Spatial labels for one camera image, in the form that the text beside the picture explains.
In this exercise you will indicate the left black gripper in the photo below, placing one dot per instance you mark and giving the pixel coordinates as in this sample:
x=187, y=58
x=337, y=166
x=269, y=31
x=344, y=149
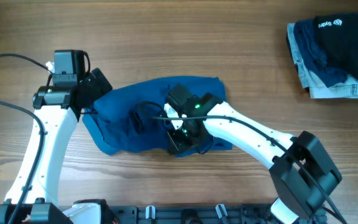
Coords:
x=97, y=83

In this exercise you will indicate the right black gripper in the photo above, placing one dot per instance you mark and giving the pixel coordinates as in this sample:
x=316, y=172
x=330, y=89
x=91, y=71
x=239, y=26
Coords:
x=173, y=137

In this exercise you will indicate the blue t-shirt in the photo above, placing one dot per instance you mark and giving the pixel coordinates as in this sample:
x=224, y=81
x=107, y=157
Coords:
x=118, y=124

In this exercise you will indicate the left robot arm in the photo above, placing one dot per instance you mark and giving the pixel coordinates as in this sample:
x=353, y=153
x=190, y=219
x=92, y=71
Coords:
x=33, y=198

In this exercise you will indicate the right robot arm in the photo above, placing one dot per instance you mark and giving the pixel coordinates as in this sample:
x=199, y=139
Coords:
x=302, y=171

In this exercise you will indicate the navy blue folded garment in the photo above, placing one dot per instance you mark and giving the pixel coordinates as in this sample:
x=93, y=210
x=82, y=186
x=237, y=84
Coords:
x=315, y=59

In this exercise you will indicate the light grey denim shorts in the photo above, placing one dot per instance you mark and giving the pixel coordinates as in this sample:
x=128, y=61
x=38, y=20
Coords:
x=311, y=82

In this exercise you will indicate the black garment with white logo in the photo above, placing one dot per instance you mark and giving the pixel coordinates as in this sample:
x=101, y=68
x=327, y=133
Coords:
x=337, y=34

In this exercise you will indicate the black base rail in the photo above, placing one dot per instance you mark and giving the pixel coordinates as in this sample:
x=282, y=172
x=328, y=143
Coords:
x=197, y=214

